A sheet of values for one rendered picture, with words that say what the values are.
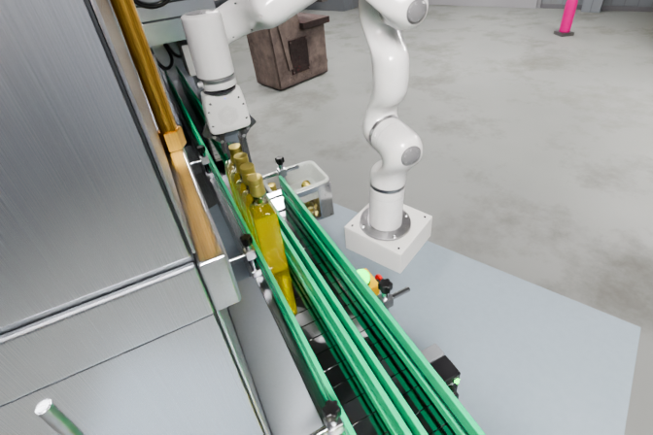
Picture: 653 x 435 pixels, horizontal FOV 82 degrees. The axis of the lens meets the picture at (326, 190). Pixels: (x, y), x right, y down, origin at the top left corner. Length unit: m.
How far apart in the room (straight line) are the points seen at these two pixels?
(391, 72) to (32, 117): 0.89
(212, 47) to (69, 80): 0.64
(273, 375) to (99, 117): 0.68
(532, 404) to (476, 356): 0.16
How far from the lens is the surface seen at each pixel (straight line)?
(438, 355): 0.91
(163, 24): 1.89
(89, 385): 0.41
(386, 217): 1.32
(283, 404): 0.82
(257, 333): 0.91
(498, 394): 1.19
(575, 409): 1.24
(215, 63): 0.89
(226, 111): 0.94
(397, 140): 1.10
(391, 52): 1.05
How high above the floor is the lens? 1.78
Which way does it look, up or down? 35 degrees down
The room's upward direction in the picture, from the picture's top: 6 degrees counter-clockwise
